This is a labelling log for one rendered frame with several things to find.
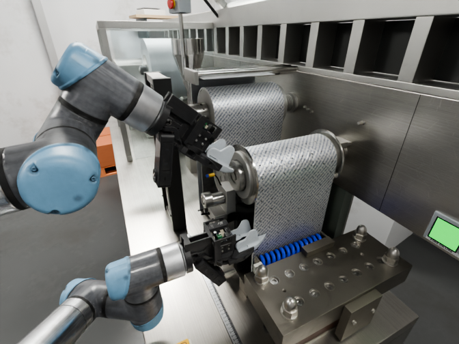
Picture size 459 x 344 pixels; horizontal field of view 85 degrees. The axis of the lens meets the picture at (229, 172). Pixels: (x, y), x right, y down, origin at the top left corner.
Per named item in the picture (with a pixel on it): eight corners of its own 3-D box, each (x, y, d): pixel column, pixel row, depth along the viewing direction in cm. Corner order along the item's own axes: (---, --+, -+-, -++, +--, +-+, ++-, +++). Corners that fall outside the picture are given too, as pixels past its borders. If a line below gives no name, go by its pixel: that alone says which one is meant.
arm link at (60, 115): (14, 173, 33) (54, 104, 32) (28, 145, 42) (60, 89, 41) (76, 193, 38) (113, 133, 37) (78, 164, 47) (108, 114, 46)
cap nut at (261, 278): (251, 276, 61) (251, 263, 59) (263, 270, 62) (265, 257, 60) (258, 288, 58) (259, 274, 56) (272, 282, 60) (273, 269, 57)
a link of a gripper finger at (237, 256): (257, 251, 59) (222, 263, 55) (257, 256, 59) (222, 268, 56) (247, 237, 62) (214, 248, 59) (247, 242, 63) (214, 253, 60)
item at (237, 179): (226, 181, 64) (227, 155, 61) (233, 179, 65) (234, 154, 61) (240, 198, 59) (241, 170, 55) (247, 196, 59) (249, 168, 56)
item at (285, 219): (251, 259, 67) (255, 202, 58) (319, 233, 76) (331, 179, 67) (252, 260, 67) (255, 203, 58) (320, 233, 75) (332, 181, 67)
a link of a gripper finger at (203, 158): (225, 168, 51) (190, 147, 47) (220, 174, 52) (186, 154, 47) (217, 160, 55) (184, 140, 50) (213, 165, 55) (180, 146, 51)
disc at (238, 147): (228, 185, 70) (227, 136, 63) (229, 185, 70) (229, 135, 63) (255, 216, 58) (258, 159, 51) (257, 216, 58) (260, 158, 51)
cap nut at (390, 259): (378, 258, 66) (383, 246, 64) (387, 254, 67) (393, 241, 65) (391, 268, 63) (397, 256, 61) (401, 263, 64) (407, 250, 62)
